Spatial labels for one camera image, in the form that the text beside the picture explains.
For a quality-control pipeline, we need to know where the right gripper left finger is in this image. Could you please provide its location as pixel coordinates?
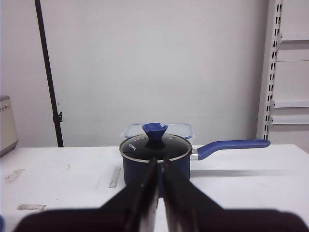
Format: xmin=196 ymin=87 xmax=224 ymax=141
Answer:
xmin=15 ymin=159 xmax=158 ymax=232

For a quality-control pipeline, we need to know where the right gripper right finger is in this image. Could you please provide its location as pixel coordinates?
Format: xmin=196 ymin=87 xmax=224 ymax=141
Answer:
xmin=162 ymin=159 xmax=306 ymax=232

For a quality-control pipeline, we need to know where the blue ceramic bowl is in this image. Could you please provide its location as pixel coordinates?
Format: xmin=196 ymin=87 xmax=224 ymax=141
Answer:
xmin=0 ymin=216 xmax=5 ymax=232

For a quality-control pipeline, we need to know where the dark blue saucepan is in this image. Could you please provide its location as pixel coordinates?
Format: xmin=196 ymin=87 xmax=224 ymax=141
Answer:
xmin=119 ymin=134 xmax=271 ymax=191

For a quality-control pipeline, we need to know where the glass lid with blue knob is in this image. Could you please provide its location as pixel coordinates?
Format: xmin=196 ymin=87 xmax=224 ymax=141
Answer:
xmin=119 ymin=123 xmax=192 ymax=162

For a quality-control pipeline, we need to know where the clear plastic food container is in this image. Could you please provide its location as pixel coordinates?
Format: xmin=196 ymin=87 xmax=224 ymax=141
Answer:
xmin=123 ymin=123 xmax=194 ymax=143

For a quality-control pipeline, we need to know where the black tripod pole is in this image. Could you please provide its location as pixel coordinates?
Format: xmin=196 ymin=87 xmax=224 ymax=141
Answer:
xmin=34 ymin=0 xmax=64 ymax=147

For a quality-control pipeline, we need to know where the white slotted shelving rack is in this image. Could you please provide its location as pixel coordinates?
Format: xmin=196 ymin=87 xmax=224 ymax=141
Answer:
xmin=256 ymin=0 xmax=309 ymax=151

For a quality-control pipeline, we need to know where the cream silver two-slot toaster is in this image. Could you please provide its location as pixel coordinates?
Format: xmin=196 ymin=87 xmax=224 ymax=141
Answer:
xmin=0 ymin=96 xmax=18 ymax=157

